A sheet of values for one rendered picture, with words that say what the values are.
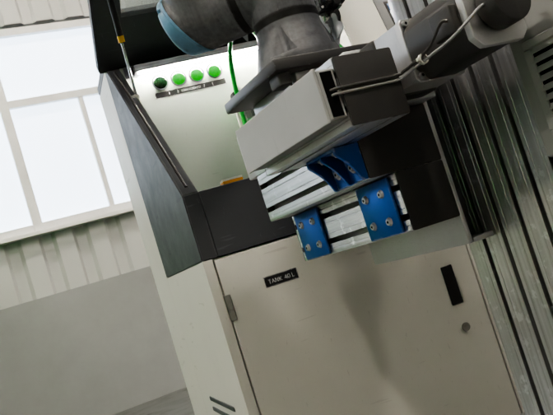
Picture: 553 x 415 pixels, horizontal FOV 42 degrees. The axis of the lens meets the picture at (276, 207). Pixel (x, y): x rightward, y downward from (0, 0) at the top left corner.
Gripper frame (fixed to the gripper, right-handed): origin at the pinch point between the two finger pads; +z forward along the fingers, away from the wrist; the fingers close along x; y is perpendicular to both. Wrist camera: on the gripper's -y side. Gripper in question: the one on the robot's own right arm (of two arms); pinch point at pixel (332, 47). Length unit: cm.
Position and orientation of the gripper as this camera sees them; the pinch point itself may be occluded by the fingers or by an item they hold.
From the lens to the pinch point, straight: 185.0
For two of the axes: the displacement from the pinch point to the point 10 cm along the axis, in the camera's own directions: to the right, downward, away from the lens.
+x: 9.1, -2.6, 3.2
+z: 3.0, 9.5, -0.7
